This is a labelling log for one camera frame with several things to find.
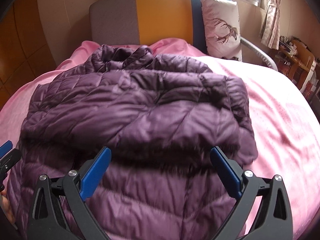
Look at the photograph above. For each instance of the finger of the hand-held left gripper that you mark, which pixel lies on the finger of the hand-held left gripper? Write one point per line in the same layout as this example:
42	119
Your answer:
6	148
10	161

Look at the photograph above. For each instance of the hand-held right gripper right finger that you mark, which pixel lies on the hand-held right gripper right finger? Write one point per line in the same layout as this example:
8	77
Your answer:
226	173

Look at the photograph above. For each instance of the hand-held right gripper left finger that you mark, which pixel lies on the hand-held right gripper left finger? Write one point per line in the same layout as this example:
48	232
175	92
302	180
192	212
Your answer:
95	172

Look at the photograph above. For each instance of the purple quilted down jacket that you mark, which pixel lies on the purple quilted down jacket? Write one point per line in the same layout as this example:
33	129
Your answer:
140	110

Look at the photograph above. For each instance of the person's left hand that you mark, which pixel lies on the person's left hand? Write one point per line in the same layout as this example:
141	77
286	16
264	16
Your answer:
8	211

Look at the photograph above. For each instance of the pink bed cover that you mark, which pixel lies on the pink bed cover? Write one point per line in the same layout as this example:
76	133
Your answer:
275	130

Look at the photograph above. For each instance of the wooden wardrobe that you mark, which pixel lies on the wooden wardrobe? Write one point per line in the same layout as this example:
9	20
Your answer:
22	42

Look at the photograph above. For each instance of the white box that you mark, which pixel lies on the white box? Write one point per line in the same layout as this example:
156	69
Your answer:
311	67

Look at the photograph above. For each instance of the wooden desk with clutter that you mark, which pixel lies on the wooden desk with clutter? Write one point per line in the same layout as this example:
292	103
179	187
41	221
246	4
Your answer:
302	52

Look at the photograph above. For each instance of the deer print pillow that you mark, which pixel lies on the deer print pillow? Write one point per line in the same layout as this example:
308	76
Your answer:
220	22

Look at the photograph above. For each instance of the pink star print curtain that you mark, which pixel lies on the pink star print curtain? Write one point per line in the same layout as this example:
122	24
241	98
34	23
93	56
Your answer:
271	22

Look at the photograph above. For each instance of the grey yellow blue headboard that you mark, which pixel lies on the grey yellow blue headboard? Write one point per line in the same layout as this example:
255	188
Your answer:
162	15

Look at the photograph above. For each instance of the grey bed rail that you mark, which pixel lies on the grey bed rail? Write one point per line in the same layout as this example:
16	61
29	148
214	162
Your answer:
260	50

